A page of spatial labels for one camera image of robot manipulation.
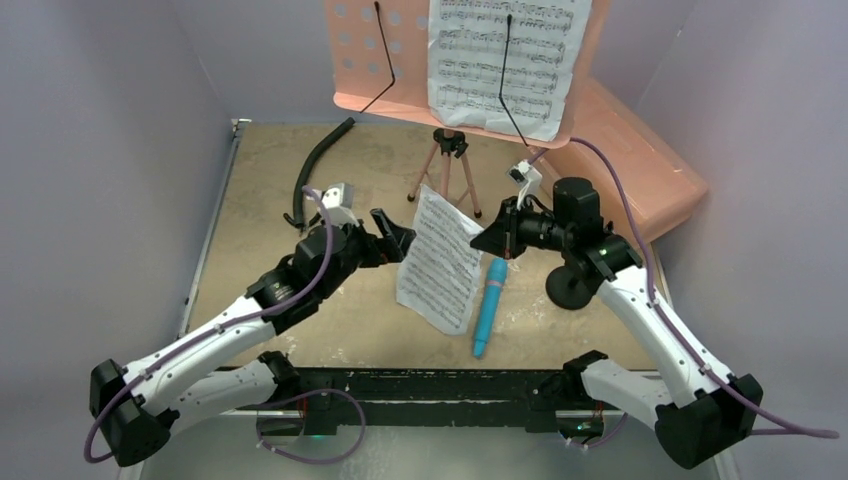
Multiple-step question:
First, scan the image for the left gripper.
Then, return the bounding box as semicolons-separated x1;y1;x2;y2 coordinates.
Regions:
317;208;414;300

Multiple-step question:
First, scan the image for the white paper sheet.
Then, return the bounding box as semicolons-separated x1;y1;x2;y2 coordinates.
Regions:
395;186;483;336

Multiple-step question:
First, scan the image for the black round microphone stand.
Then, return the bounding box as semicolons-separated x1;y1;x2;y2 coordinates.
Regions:
545;266;593;311

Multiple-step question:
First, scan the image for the printed sheet music page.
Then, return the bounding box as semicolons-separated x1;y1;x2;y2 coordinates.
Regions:
427;0;593;142

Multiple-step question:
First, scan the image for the pink perforated music stand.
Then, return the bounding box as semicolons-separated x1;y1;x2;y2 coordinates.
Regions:
323;0;612;220

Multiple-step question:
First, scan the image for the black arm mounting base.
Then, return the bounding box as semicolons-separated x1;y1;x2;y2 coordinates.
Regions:
258;367;619;437

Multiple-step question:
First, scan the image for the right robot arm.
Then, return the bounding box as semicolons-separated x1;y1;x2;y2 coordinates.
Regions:
470;177;763;469

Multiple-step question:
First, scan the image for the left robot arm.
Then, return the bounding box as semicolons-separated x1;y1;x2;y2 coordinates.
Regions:
84;207;416;467

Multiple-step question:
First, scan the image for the blue toy microphone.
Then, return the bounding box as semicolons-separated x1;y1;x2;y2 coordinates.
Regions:
472;257;508;359

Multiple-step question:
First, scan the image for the black foam tube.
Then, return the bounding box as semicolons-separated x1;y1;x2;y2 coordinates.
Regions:
283;117;356;234

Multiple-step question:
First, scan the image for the pink plastic storage box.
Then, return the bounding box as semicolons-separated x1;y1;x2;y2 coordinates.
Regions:
535;78;708;245

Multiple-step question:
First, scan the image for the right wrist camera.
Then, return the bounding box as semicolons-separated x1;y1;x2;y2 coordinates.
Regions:
506;160;543;203

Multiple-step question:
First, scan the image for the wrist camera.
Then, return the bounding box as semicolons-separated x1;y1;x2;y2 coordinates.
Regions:
321;182;358;226
506;160;543;203

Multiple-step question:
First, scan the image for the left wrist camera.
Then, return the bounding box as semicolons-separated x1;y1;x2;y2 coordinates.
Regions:
321;182;358;226

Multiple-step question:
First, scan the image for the aluminium frame rail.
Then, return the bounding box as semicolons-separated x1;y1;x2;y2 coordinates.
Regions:
117;291;741;480

